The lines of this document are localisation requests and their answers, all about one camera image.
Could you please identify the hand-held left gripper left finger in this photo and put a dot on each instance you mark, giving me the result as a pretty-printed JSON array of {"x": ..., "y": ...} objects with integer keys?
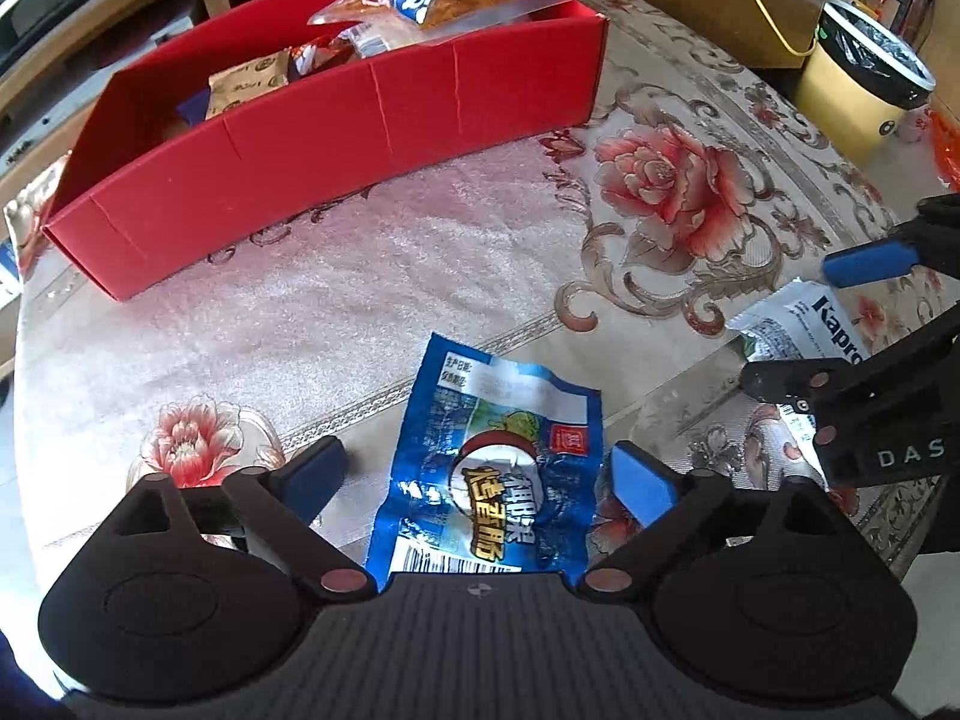
[{"x": 315, "y": 474}]

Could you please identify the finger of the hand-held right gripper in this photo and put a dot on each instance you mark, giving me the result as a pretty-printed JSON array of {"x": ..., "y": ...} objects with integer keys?
[
  {"x": 795, "y": 382},
  {"x": 870, "y": 262}
]

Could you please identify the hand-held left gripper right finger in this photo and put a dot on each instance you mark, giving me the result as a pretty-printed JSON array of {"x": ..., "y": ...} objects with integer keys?
[{"x": 641, "y": 481}]

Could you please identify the white packet with black print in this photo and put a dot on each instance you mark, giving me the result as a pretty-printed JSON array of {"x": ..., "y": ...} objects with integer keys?
[{"x": 795, "y": 322}]

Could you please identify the blue sausage snack packet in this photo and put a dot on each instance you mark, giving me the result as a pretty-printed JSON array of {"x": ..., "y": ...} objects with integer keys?
[{"x": 487, "y": 465}]

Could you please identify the red cardboard box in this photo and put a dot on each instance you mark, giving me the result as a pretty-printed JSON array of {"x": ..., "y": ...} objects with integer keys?
[{"x": 315, "y": 135}]

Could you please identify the red snack packet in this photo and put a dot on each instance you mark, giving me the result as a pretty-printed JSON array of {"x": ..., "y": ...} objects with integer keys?
[{"x": 319, "y": 56}]

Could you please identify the orange plastic bag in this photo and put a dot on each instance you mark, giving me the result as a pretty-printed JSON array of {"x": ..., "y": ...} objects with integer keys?
[{"x": 946, "y": 146}]

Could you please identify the yellow trash can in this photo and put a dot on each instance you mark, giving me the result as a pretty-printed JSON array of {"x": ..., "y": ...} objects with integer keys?
[{"x": 862, "y": 82}]

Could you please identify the floral tablecloth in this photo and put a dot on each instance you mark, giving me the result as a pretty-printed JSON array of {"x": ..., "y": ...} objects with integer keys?
[{"x": 450, "y": 240}]

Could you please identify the dark blue small packet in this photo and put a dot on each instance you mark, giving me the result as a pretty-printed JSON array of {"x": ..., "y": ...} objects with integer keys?
[{"x": 193, "y": 105}]

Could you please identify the brown snack packet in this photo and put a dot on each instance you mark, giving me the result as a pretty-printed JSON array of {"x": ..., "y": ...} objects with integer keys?
[{"x": 247, "y": 82}]

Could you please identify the clear bread packet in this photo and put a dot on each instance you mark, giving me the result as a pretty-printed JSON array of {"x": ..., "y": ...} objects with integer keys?
[{"x": 382, "y": 37}]

